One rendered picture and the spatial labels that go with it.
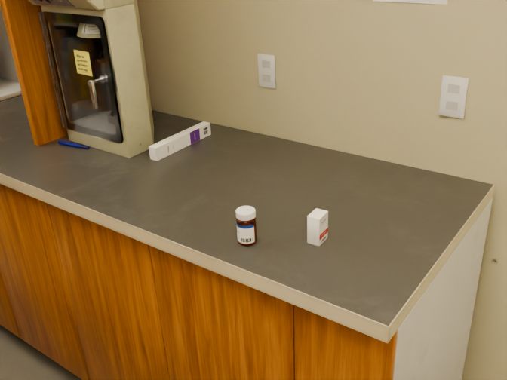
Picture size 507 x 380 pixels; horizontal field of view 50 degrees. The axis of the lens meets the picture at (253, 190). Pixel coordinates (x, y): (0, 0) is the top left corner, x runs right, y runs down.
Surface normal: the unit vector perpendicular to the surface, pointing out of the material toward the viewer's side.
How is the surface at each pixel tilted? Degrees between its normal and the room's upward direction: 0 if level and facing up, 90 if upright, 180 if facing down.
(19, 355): 0
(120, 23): 90
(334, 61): 90
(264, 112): 90
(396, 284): 0
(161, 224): 0
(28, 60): 90
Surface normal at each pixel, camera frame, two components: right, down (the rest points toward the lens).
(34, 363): -0.04, -0.89
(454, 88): -0.59, 0.39
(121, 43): 0.81, 0.23
